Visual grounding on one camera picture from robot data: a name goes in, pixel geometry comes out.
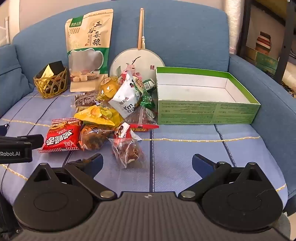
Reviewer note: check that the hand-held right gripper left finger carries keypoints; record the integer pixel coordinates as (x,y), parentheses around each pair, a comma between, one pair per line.
(92,162)

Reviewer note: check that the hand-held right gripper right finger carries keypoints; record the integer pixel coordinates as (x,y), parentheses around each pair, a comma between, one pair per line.
(201,162)

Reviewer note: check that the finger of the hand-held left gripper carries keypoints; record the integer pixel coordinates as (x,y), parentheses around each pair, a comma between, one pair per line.
(32,141)

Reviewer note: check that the yellow chip packet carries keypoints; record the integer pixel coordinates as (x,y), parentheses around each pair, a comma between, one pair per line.
(99,117)

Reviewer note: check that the green cardboard box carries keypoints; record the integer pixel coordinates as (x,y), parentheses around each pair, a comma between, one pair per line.
(196,111)

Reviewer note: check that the brown snack packet clear wrap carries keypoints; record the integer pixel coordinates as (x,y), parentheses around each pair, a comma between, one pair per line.
(85,99)

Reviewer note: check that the clear red-brown dates packet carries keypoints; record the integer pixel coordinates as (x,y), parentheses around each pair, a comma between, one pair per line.
(141,115)

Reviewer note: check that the white snack packet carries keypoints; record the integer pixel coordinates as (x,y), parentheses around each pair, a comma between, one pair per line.
(126,97)

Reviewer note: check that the orange clear bread packet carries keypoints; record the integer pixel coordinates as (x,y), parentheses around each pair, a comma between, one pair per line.
(94,136)

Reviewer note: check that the red checkered snack packet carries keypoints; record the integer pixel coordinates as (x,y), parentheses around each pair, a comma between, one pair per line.
(61,139)

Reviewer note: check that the small clear cake packet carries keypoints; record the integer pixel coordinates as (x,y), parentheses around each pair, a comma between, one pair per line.
(128,150)

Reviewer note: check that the woven bamboo basket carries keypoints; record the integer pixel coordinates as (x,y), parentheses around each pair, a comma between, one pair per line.
(49,90)

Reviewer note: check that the flat red snack bar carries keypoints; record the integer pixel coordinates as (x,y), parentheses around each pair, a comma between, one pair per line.
(143,128)

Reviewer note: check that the blue cushion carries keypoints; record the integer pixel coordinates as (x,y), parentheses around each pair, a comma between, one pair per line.
(11,76)

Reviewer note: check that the yellow potato chips bag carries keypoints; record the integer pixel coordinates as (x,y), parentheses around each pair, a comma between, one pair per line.
(107,89)

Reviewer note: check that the black and gold box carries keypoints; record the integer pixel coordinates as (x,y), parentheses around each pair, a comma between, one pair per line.
(56,68)

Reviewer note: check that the green candy packet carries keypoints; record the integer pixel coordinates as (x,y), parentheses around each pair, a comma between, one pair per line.
(148,102)
(148,84)

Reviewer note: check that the pink red clear packet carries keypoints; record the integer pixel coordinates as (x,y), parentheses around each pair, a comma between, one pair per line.
(123,77)

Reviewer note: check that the green carton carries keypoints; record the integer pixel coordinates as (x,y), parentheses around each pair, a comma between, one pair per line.
(266,61)

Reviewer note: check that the large pastry gift bag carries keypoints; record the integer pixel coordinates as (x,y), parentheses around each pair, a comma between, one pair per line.
(92,30)

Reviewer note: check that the blue fabric sofa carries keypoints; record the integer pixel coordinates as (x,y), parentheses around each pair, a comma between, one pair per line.
(185,34)

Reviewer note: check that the clear plastic roll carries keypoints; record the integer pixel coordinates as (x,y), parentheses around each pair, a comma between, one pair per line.
(233,23)

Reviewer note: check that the black metal shelf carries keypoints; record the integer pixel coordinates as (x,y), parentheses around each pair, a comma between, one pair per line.
(285,34)

